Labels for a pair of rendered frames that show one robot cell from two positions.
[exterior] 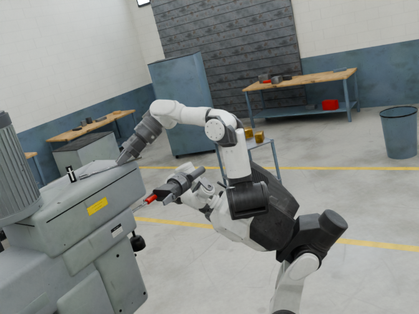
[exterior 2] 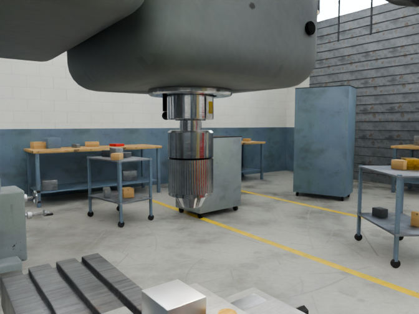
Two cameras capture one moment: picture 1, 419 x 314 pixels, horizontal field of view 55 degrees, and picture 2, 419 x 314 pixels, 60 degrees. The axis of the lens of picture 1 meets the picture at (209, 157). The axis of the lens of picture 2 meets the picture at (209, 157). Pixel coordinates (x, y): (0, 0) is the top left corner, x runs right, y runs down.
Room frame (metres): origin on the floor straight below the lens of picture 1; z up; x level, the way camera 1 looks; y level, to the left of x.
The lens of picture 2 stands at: (1.06, 0.39, 1.28)
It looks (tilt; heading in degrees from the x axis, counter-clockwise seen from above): 5 degrees down; 16
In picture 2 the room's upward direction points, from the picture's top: straight up
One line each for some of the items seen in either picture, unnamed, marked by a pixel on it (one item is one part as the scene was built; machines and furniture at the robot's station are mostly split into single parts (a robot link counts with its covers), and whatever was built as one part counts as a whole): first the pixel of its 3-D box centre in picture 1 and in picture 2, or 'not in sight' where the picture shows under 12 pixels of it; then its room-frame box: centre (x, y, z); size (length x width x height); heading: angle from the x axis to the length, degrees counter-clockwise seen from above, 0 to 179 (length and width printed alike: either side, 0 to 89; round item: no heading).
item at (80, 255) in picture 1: (83, 236); not in sight; (1.39, 0.53, 1.68); 0.34 x 0.24 x 0.10; 142
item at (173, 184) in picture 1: (172, 189); not in sight; (1.59, 0.19, 1.70); 0.13 x 0.12 x 0.10; 52
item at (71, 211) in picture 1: (77, 202); not in sight; (1.41, 0.52, 1.81); 0.47 x 0.26 x 0.16; 142
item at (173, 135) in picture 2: not in sight; (190, 134); (1.42, 0.51, 1.26); 0.05 x 0.05 x 0.01
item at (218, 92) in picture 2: not in sight; (190, 91); (1.42, 0.51, 1.31); 0.09 x 0.09 x 0.01
